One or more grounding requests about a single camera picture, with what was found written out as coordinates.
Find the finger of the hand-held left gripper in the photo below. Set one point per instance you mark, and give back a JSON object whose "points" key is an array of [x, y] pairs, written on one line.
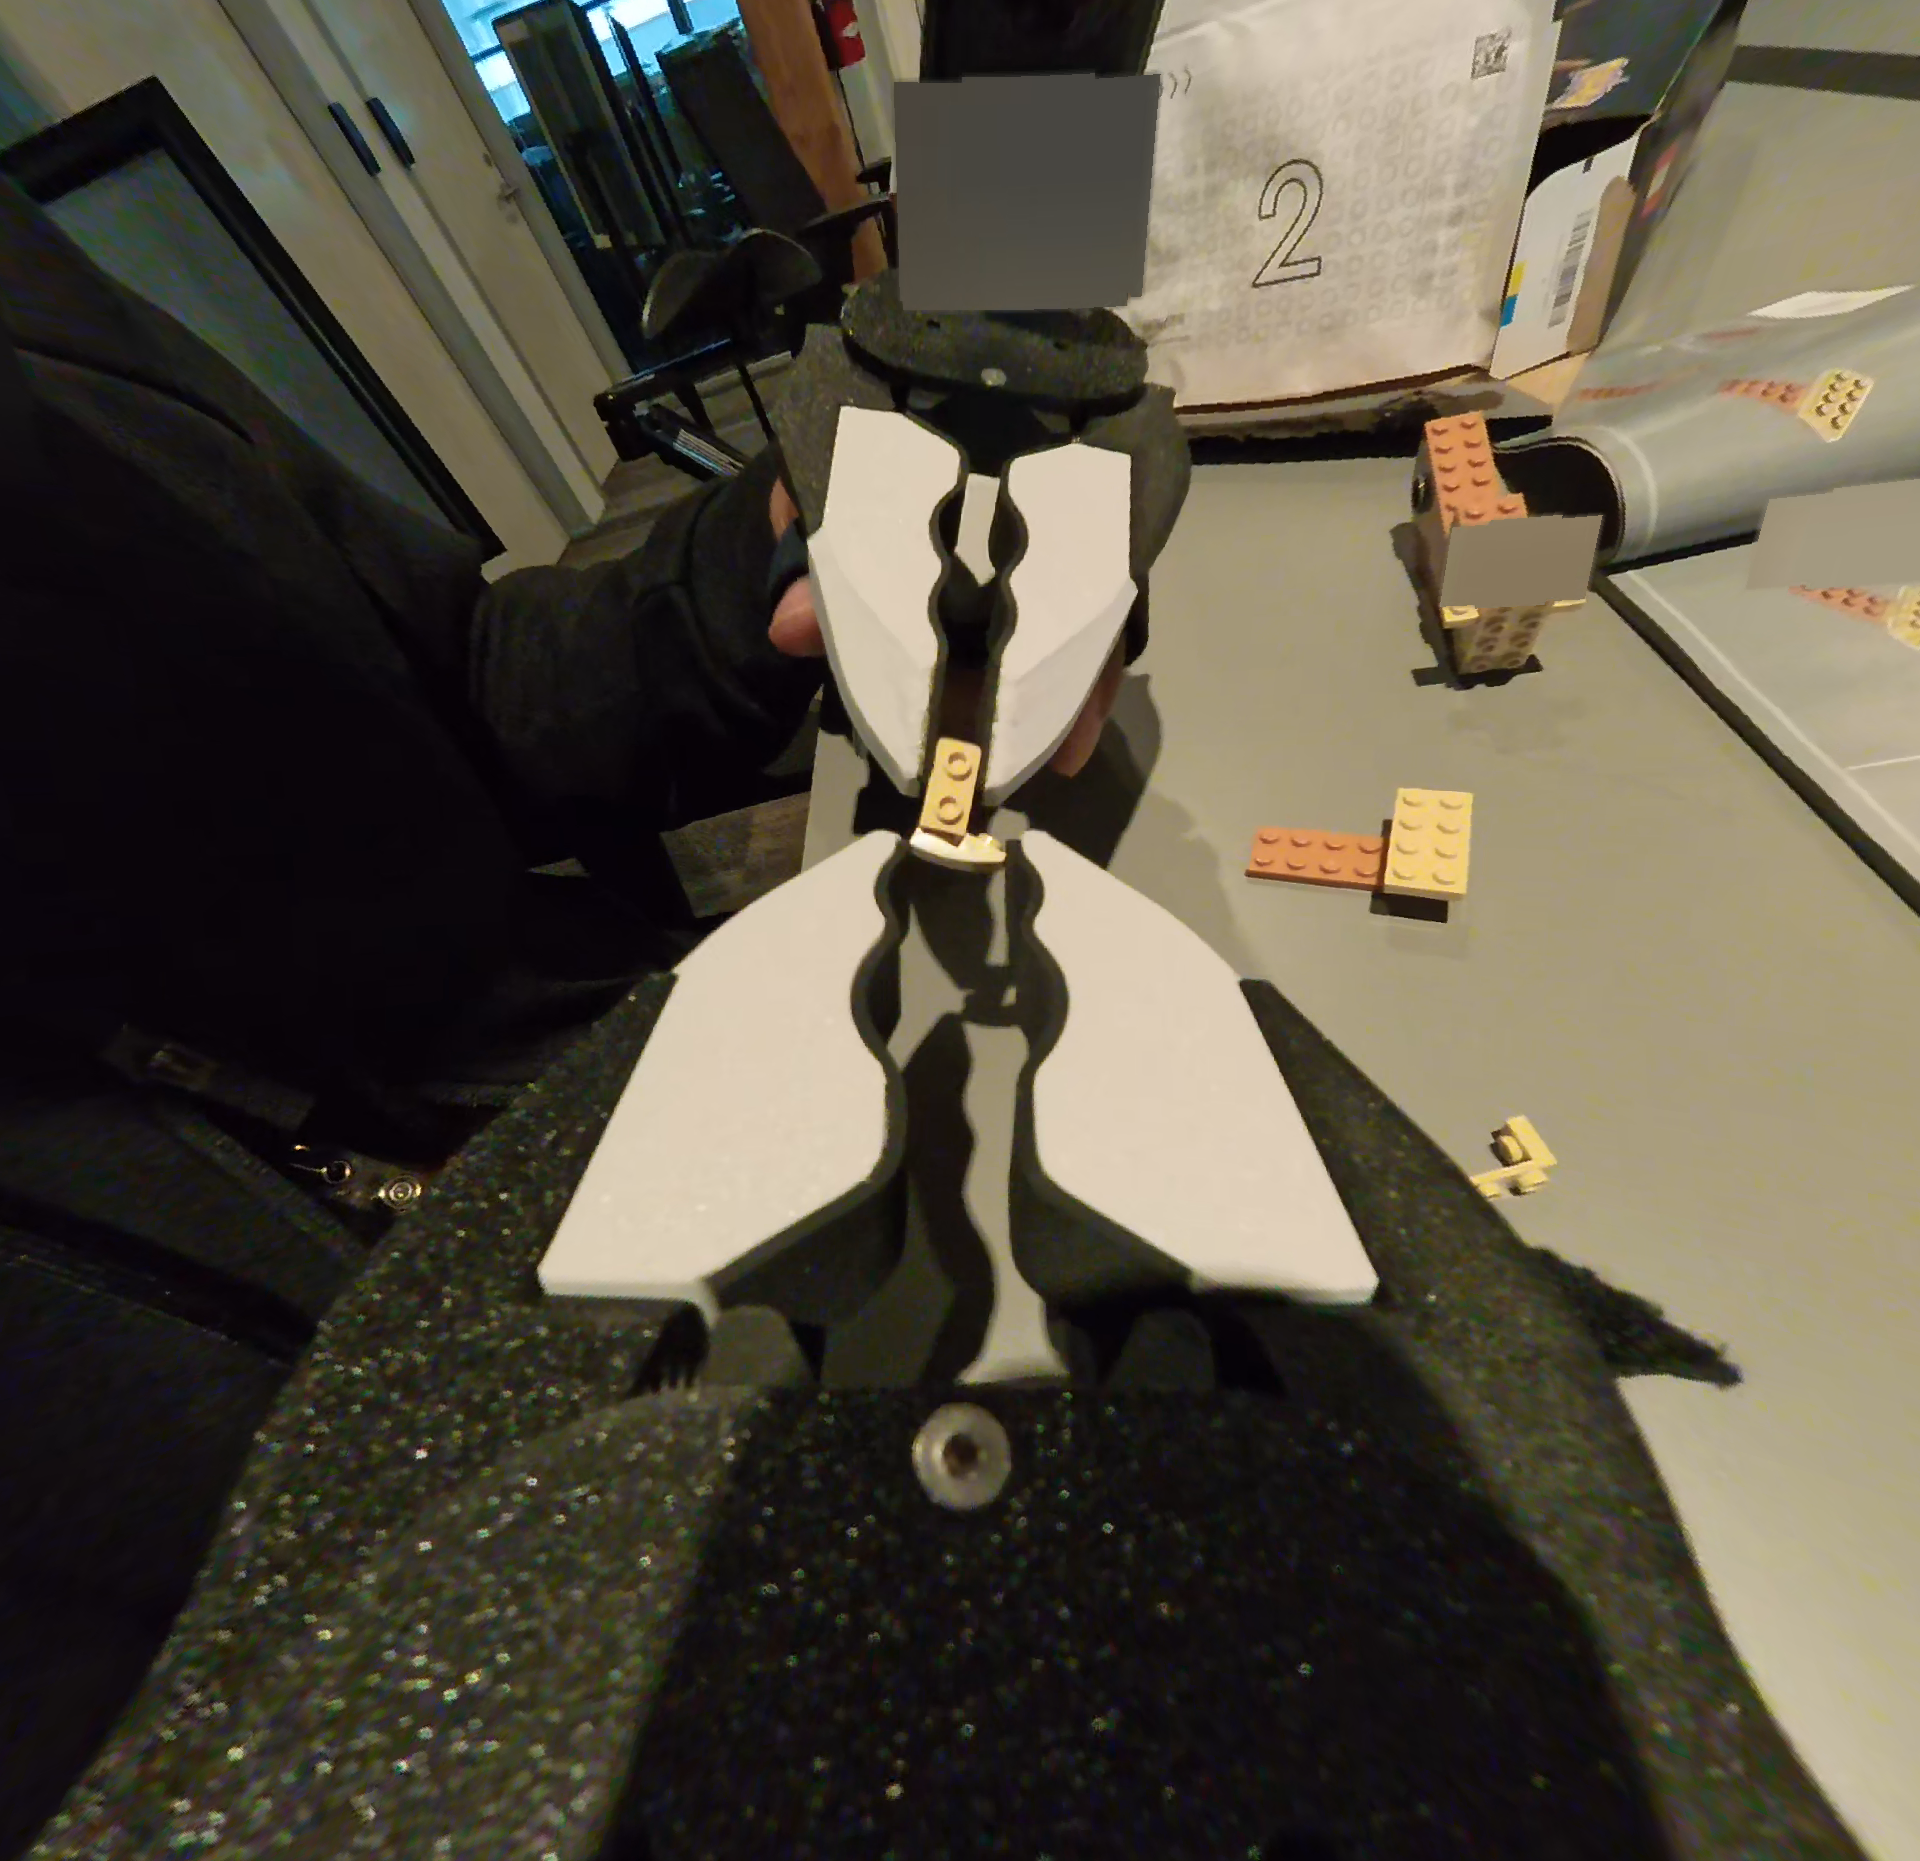
{"points": [[878, 586], [1072, 586]]}

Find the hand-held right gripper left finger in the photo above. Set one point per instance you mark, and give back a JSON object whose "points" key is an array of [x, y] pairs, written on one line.
{"points": [[734, 1096]]}

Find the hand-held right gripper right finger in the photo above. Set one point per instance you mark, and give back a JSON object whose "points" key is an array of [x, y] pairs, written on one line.
{"points": [[1185, 1111]]}

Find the small tan plate brick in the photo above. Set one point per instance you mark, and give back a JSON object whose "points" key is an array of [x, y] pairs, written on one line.
{"points": [[952, 789]]}

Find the small cream plate brick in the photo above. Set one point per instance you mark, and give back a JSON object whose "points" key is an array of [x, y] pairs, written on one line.
{"points": [[960, 850]]}

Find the person's left forearm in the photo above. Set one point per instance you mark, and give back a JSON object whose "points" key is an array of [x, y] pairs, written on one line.
{"points": [[630, 647]]}

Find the grey desk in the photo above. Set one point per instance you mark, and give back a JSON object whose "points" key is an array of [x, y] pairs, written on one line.
{"points": [[1275, 1081]]}

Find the person's left hand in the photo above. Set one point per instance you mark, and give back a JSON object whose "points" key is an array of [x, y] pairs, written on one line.
{"points": [[1088, 720]]}

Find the black office chair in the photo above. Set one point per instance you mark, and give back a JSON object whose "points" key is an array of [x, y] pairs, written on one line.
{"points": [[721, 279]]}

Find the wooden pillar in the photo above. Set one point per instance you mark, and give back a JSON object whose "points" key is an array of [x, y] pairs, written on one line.
{"points": [[794, 120]]}

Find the brown plate brick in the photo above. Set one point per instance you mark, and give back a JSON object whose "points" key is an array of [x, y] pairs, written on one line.
{"points": [[1313, 856]]}

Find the red fire extinguisher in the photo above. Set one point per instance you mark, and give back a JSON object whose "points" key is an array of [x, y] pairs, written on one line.
{"points": [[840, 28]]}

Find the large tan plate brick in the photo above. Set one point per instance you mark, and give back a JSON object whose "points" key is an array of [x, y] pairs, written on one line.
{"points": [[1428, 840]]}

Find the partly built brick tower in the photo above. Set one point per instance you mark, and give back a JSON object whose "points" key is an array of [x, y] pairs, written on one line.
{"points": [[1462, 467]]}

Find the large paned window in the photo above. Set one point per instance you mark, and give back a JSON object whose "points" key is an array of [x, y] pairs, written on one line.
{"points": [[601, 30]]}

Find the white numbered paper bag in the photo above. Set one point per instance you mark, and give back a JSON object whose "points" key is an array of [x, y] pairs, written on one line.
{"points": [[1380, 120]]}

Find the white double door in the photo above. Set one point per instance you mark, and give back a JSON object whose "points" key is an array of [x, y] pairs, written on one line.
{"points": [[374, 240]]}

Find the open cardboard box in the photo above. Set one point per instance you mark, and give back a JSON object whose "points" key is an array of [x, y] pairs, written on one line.
{"points": [[1612, 240]]}

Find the instruction booklet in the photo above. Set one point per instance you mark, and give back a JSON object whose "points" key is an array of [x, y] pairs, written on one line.
{"points": [[1771, 720]]}

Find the black framed board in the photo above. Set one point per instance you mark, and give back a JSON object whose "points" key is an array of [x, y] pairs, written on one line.
{"points": [[180, 240]]}

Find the dark toy set box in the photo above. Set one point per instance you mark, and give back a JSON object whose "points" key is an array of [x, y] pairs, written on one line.
{"points": [[1695, 60]]}

